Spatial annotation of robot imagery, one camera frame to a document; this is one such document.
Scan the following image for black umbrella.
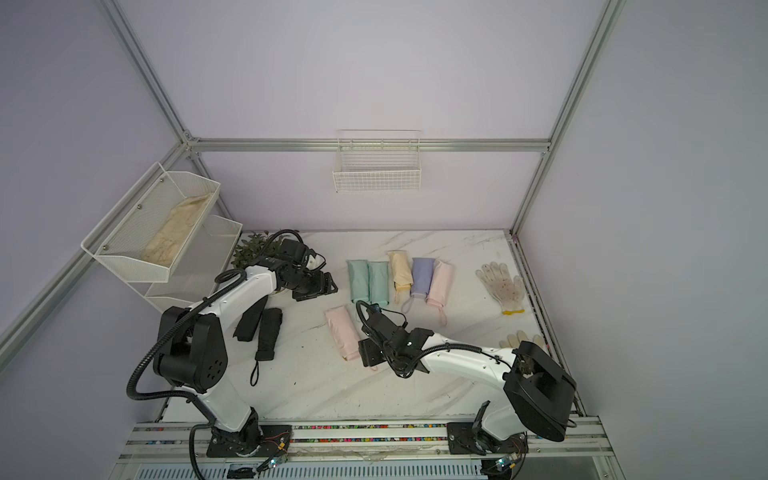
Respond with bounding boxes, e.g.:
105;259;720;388
249;308;283;387

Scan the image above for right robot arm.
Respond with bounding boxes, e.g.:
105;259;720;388
355;300;577;455

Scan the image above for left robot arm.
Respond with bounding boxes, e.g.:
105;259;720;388
126;229;338;479

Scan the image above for teal umbrella left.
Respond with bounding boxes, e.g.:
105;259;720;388
346;260;370;303

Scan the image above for teal umbrella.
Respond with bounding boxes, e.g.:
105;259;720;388
368;261;390;307
346;260;370;303

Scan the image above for potted green plant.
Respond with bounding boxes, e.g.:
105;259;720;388
230;232;283;269

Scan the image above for teal umbrella right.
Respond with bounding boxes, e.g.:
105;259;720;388
368;261;390;307

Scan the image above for yellow umbrella in sleeve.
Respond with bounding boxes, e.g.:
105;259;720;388
388;250;413;305

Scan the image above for purple umbrella in sleeve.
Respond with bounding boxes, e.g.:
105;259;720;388
401;257;435;313

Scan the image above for pink umbrella far right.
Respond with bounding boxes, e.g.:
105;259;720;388
426;260;455;326

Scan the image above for cream work glove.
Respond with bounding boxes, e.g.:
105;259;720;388
499;330;547;351

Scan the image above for white dotted work glove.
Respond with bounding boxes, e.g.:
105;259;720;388
476;262;526;316

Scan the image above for beige gloves in shelf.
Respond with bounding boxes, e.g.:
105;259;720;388
141;194;211;267

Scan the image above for white two-tier mesh shelf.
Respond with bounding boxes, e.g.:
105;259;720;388
81;163;242;311

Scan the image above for white wire wall basket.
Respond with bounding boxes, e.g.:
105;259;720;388
332;129;422;194

